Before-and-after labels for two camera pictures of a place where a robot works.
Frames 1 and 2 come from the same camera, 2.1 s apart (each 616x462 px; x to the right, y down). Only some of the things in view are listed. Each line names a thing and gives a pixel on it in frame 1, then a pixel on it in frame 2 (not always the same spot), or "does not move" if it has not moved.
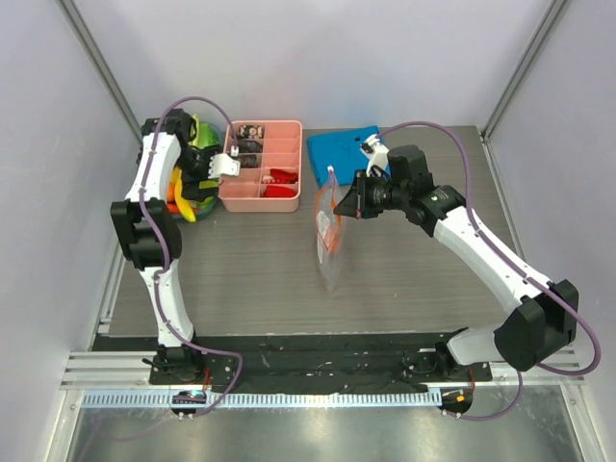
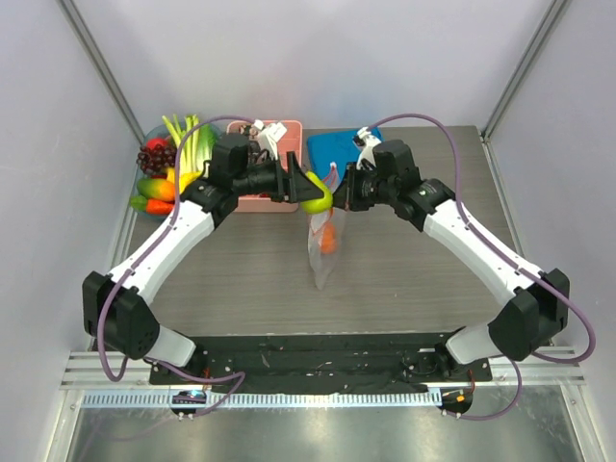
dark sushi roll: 250,132 does not move
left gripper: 192,189 to 295,185
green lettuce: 207,135 does not move
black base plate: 301,360 does not move
